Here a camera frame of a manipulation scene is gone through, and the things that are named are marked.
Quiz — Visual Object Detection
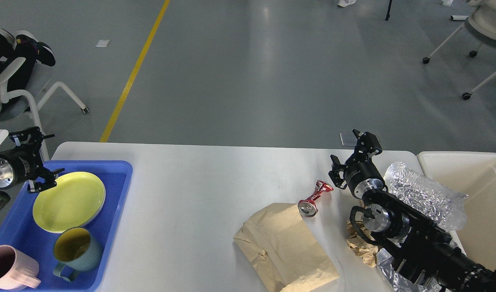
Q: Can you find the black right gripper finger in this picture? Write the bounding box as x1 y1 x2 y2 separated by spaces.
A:
352 129 383 162
328 155 348 190

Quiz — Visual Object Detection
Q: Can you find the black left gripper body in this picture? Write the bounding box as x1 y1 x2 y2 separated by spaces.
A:
0 148 43 190

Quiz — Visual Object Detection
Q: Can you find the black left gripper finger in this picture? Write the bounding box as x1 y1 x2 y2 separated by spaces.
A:
9 127 55 161
27 168 65 193

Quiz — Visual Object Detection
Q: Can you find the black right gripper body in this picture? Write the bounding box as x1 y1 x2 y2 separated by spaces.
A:
341 160 386 199

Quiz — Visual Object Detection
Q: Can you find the yellow plastic plate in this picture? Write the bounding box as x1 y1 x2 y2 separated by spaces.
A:
32 172 106 234

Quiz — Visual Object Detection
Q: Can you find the teal mug yellow inside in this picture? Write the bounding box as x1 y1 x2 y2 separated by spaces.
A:
53 227 104 282

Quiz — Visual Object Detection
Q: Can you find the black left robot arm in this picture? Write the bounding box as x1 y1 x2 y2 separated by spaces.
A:
0 126 64 210

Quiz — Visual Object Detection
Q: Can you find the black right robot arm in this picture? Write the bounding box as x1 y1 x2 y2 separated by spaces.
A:
328 129 496 292

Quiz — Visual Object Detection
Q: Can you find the grey floor plate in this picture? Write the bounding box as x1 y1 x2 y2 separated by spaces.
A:
339 132 358 147

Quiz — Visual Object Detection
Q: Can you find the pale green plate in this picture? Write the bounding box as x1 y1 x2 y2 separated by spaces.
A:
32 194 106 234

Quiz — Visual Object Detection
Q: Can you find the crushed red can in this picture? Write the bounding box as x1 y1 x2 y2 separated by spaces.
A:
298 180 334 218

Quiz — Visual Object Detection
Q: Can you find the white chair left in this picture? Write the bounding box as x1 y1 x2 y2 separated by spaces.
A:
0 57 89 131

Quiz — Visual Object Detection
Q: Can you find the crumpled brown paper ball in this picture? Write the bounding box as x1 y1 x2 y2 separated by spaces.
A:
347 221 380 268

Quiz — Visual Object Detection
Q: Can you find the brown paper bag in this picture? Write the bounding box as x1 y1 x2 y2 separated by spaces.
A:
233 203 339 292

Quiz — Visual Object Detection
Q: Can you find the silver foil bag upper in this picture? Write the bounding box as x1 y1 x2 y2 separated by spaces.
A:
384 162 468 231

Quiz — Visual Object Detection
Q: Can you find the silver foil bag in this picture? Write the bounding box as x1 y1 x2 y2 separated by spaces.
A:
376 248 442 292
384 162 468 231

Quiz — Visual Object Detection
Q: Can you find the person in black clothes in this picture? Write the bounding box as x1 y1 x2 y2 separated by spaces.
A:
0 28 56 91

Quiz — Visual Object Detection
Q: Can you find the pink mug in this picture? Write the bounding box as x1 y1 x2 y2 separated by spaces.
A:
0 245 41 290

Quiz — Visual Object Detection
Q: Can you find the silver foil bag lower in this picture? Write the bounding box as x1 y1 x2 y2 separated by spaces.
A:
376 248 442 292

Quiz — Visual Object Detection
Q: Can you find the beige plastic bin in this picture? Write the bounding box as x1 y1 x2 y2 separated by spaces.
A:
418 151 496 270

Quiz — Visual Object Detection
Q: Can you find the black tripod leg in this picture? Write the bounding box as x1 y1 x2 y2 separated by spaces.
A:
385 0 393 21

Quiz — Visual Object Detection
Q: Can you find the white office chair right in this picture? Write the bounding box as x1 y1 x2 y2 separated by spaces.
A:
421 0 496 100

